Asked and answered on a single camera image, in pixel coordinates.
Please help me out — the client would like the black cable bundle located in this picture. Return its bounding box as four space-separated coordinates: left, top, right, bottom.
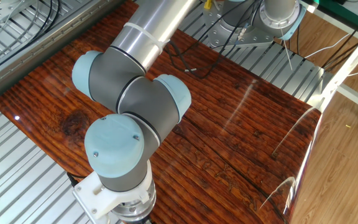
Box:
321 9 358 72

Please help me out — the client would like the white plastic strap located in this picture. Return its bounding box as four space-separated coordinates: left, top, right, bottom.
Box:
123 22 168 54

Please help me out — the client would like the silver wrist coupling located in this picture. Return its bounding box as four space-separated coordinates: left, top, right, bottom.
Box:
110 182 157 223

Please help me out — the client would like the green board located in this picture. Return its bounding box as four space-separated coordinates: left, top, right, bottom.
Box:
311 0 358 32

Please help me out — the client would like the glossy wood-print table mat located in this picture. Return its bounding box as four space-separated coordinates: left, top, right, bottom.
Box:
0 0 323 224

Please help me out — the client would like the white table bar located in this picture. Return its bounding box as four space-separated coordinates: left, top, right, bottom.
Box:
295 0 358 47

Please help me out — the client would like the silver robot mounting plate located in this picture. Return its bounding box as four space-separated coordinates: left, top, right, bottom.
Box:
203 0 275 50

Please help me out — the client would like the aluminium frame post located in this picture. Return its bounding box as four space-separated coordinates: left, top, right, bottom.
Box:
320 21 358 108

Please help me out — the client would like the black cable with grey tag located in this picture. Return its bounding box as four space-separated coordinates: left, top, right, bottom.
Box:
165 0 252 80

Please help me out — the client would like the white wrist mount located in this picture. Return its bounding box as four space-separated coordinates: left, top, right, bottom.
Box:
72 160 154 224

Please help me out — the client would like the white cable tie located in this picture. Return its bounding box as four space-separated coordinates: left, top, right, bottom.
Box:
280 27 293 72

